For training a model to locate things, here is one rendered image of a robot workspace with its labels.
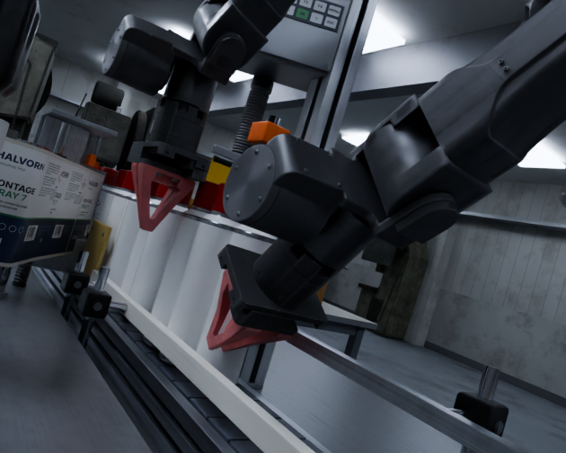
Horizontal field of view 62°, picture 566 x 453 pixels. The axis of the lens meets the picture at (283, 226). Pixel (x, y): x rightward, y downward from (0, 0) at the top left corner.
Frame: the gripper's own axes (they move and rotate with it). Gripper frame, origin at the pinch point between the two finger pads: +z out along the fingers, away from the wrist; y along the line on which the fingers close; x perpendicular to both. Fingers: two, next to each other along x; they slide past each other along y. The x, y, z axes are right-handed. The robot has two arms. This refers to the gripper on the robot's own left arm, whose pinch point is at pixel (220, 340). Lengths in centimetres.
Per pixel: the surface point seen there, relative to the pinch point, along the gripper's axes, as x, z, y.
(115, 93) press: -567, 256, -158
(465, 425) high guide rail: 16.6, -16.6, -3.6
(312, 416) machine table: 2.0, 10.3, -22.0
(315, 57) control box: -35.0, -20.8, -11.3
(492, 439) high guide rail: 18.0, -17.7, -3.5
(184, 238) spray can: -14.3, 0.9, 0.8
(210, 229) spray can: -11.3, -3.9, 1.1
